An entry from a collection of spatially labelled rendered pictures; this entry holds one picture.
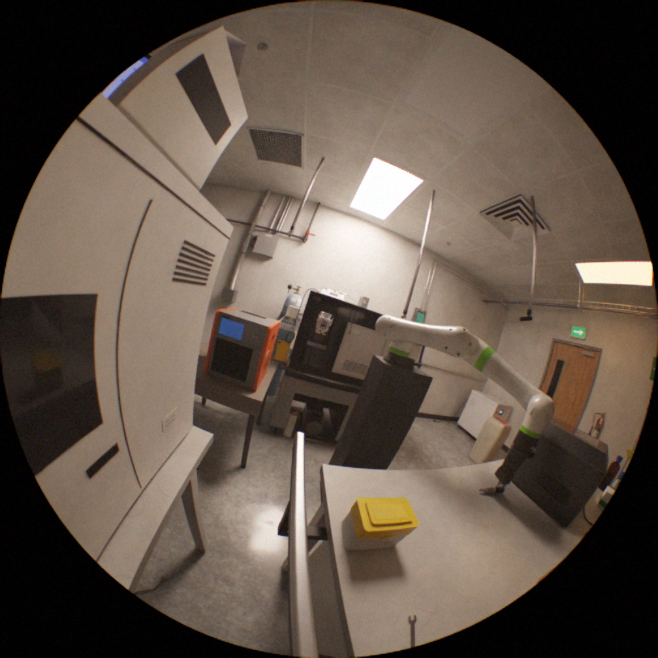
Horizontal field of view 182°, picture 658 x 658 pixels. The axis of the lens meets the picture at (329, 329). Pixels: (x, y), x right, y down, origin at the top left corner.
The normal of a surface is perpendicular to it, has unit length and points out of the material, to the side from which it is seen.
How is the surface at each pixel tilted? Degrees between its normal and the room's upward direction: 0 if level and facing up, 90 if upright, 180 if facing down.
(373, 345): 90
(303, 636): 0
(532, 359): 90
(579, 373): 90
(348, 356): 90
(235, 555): 0
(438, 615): 0
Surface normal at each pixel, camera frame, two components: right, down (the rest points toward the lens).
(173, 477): 0.31, -0.95
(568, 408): -0.95, -0.29
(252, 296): 0.11, 0.12
